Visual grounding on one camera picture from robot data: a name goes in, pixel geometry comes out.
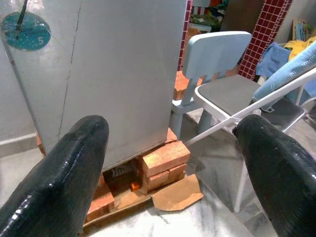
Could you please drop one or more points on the brown wooden board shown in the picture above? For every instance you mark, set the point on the brown wooden board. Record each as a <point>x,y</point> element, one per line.
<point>123,205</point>

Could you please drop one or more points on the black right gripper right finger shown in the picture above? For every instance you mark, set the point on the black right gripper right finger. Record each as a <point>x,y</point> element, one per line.
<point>281,177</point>

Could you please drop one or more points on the teal round sticker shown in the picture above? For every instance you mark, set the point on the teal round sticker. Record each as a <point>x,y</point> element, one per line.
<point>32,34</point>

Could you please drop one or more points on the blue cloth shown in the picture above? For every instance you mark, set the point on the blue cloth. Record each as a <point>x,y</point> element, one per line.
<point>272,59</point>

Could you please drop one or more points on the yellow cloth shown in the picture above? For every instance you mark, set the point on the yellow cloth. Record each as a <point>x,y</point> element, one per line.
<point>300,45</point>

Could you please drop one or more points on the black item white print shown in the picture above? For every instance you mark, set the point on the black item white print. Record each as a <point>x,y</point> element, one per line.
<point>119,172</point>

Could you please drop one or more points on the white chair dark seat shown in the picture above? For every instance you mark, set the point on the white chair dark seat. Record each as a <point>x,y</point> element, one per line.
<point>284,113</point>

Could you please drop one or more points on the silver fridge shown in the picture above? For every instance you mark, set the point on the silver fridge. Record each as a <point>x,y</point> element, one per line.
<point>148,138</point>

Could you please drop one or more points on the small red brick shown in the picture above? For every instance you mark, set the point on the small red brick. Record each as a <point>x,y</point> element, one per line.
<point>158,181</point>
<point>177,172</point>

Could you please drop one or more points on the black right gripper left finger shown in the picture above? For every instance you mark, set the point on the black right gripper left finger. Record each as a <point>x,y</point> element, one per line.
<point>54,182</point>

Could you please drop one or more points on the stacked orange bricks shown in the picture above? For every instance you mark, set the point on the stacked orange bricks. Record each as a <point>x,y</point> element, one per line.
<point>181,84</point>

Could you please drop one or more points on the brown cardboard piece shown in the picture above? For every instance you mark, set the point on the brown cardboard piece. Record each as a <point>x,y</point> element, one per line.
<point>177,195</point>

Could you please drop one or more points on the red mosaic tile pillar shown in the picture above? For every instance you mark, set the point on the red mosaic tile pillar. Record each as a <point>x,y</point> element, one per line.
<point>185,24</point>
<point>261,32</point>

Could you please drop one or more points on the small orange item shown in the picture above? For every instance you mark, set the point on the small orange item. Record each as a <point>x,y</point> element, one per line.
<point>135,186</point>

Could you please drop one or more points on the large red brick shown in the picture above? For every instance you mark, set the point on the large red brick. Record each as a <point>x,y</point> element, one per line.
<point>165,155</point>

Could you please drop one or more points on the white folding chair grey seat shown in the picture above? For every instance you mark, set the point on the white folding chair grey seat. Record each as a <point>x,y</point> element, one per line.
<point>227,93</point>

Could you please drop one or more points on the wooden sign blue print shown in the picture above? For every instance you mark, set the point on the wooden sign blue print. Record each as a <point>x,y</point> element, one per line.
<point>300,28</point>

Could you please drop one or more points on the silver fridge door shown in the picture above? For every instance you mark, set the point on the silver fridge door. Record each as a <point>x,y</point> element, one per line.
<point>118,61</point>

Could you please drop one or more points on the light blue child chair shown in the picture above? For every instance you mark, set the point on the light blue child chair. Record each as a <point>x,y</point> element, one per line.
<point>217,54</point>

